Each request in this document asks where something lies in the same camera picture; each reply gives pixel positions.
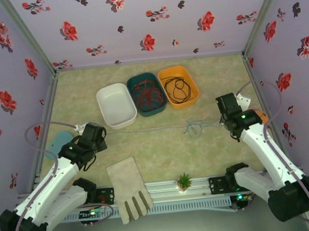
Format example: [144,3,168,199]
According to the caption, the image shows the teal plastic bin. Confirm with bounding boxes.
[126,71,169,119]

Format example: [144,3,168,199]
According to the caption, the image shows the aluminium side rail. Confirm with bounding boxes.
[242,50,294,171]
[18,71,70,193]

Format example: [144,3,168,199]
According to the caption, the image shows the aluminium corner post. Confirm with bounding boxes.
[238,0,293,59]
[0,0,59,79]

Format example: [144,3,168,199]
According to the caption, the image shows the grey leather work glove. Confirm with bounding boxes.
[105,155,156,227]

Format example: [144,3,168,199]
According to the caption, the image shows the grey left arm cable sleeve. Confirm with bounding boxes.
[3,116,116,231]

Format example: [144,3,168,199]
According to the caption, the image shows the thin red cable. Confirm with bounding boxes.
[132,82,166,114]
[131,78,167,113]

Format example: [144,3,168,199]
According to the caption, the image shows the thin blue cable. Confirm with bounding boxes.
[104,117,224,148]

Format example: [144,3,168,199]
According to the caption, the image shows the white slotted cable duct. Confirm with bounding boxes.
[62,197,232,224]

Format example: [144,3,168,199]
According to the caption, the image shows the grey right arm cable sleeve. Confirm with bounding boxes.
[222,76,309,229]

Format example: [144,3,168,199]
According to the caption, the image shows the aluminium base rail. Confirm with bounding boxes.
[13,167,309,215]

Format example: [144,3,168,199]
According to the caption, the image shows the light blue plush toy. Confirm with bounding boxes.
[42,130,77,162]

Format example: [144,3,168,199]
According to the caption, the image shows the orange plastic bin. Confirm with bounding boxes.
[157,64,202,111]

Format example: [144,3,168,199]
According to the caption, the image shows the white plastic bin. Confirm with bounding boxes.
[94,81,139,132]

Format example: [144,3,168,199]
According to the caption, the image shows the grey arm cable sleeve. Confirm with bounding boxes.
[222,76,309,229]
[3,116,116,231]

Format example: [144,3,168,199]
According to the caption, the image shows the small potted green plant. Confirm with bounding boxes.
[175,171,194,193]

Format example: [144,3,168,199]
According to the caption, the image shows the orange fish plush toy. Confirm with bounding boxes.
[251,107,270,127]

